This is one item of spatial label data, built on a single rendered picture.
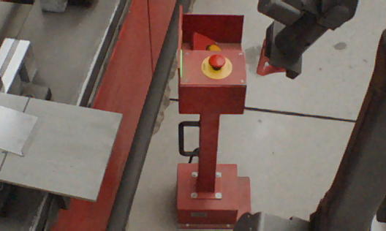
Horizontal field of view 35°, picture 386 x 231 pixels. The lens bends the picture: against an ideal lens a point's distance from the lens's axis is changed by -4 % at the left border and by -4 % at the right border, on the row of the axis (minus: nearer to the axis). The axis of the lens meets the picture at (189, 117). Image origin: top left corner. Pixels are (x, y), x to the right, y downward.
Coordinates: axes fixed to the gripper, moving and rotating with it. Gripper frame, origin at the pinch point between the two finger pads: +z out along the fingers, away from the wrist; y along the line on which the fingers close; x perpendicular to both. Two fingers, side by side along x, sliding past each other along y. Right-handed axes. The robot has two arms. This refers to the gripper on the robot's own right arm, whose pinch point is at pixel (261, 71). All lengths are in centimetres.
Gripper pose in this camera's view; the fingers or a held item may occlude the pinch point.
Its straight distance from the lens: 122.1
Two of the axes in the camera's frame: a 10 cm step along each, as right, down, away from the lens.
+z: -4.5, 4.6, 7.7
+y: -1.4, 8.1, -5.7
